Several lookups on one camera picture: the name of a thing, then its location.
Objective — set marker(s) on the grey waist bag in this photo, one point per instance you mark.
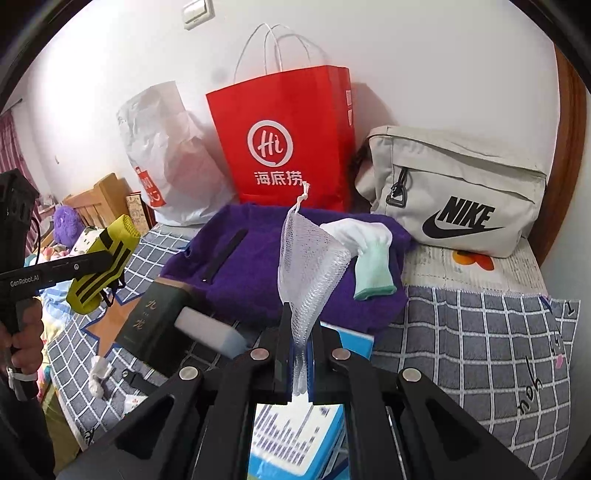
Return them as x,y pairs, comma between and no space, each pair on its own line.
438,175

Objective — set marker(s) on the pink plaid curtain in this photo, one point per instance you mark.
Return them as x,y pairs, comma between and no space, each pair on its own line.
11,143

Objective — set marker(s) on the white light switch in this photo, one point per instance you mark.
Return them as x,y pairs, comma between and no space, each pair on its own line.
198,11

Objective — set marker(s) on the white mesh net bag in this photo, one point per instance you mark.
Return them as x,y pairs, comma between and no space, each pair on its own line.
309,258

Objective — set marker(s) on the brown wooden door frame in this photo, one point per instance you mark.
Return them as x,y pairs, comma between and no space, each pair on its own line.
565,161

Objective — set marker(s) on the small white printed sachet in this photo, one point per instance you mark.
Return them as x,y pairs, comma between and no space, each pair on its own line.
135,404

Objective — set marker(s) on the person's left hand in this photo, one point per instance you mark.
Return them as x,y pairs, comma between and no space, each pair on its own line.
30,337

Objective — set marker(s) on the patterned book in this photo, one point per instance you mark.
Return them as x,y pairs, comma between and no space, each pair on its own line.
138,210

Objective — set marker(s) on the purple towel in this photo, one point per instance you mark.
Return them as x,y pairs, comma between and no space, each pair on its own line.
258,290

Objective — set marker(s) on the white sponge block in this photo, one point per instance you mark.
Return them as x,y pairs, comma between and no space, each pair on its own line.
207,330

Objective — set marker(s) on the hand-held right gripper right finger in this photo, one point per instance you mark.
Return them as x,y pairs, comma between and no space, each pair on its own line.
318,369

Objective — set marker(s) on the dark green tin box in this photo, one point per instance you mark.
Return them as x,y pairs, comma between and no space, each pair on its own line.
152,318

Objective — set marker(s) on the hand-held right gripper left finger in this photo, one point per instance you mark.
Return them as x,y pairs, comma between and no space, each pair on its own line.
281,360

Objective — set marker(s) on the white floral bed sheet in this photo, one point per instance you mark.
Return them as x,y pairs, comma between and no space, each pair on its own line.
508,272

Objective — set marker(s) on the blue tissue box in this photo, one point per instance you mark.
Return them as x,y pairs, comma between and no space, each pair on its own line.
323,461

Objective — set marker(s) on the white glove with green cuff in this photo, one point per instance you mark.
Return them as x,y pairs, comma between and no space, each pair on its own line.
369,258

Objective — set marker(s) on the grey checked blanket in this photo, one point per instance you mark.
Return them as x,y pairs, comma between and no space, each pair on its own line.
461,332

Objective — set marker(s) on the red paper bag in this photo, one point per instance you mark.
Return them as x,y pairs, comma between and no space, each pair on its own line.
286,115

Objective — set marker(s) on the yellow black striped fabric sleeve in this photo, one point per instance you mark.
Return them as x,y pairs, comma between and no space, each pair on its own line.
111,240

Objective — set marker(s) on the purple plush toy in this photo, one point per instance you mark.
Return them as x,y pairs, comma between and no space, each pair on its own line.
68,224

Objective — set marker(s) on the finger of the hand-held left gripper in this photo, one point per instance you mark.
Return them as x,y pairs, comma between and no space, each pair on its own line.
87,266

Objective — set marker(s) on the white plastic shopping bag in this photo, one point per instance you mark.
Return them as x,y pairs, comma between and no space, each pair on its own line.
171,152

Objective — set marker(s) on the wooden headboard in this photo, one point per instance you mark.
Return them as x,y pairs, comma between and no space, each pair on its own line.
101,198

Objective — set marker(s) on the person's left forearm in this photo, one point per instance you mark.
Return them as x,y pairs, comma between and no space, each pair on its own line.
21,438

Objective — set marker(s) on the colourful quilt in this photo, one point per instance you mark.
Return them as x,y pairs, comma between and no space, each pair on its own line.
51,295

